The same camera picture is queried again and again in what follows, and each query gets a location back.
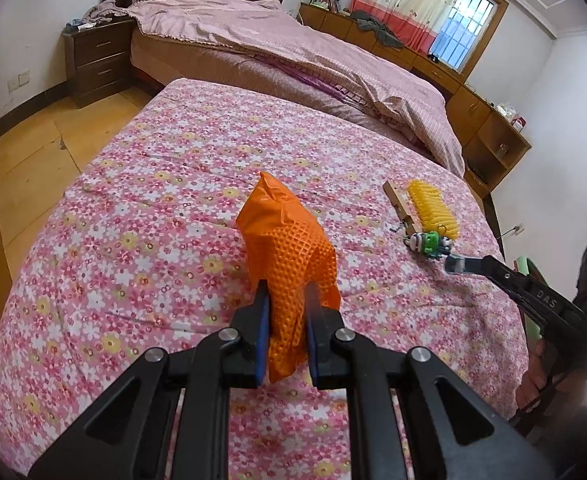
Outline orange textured glove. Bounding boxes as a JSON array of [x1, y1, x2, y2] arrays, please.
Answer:
[[236, 171, 342, 385]]

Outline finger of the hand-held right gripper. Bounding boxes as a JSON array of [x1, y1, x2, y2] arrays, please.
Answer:
[[445, 254, 521, 286]]

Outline yellow brush with wooden handle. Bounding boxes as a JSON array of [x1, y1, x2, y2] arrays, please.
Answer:
[[406, 180, 461, 242]]

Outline pink checked quilt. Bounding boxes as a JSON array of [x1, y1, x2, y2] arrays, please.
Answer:
[[126, 0, 467, 177]]

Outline pale crumpled cloth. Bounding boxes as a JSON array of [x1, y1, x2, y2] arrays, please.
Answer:
[[80, 1, 129, 24]]

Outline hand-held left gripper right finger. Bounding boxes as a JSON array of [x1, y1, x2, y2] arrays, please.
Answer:
[[306, 282, 557, 480]]

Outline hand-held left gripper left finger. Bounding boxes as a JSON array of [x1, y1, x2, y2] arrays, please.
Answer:
[[28, 280, 271, 480]]

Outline long wooden cabinet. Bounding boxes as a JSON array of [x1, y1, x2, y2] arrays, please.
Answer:
[[299, 2, 532, 199]]

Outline wooden stick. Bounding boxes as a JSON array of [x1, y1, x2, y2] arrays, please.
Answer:
[[382, 181, 424, 229]]

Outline dark wooden nightstand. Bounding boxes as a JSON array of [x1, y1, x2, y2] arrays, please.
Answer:
[[62, 17, 137, 109]]

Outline green bin with red bag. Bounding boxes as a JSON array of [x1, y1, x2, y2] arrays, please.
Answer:
[[515, 256, 544, 346]]

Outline green toy keychain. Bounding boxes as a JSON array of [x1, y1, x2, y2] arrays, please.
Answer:
[[391, 222, 455, 262]]

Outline barred window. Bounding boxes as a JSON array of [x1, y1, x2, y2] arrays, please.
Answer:
[[431, 0, 507, 71]]

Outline grey crumpled clothes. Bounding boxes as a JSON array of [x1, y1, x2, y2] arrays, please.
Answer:
[[349, 10, 405, 51]]

